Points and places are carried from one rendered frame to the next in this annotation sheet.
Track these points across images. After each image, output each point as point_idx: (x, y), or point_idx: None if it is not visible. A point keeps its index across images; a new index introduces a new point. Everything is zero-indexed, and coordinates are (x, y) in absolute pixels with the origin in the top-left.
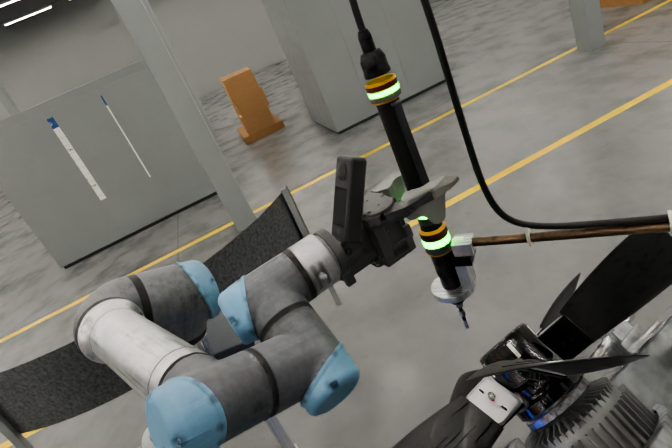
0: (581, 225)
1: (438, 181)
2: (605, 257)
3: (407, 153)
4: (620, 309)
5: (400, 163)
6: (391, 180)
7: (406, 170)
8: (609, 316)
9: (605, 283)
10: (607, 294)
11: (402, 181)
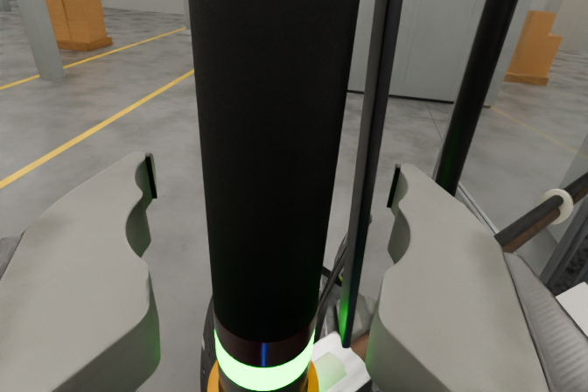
0: (510, 239)
1: (439, 192)
2: (339, 270)
3: (354, 12)
4: (321, 324)
5: (290, 92)
6: (107, 239)
7: (313, 147)
8: (317, 338)
9: (325, 302)
10: (321, 313)
11: (148, 228)
